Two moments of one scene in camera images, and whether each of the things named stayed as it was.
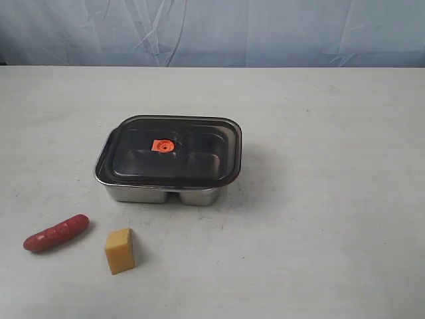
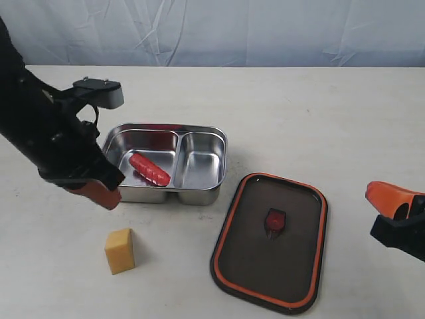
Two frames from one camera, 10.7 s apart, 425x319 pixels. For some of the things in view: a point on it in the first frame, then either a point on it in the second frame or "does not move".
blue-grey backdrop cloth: [212, 33] does not move
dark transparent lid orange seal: [193, 151] → [270, 243]
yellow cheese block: [119, 250] does not move
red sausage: [57, 233] → [149, 171]
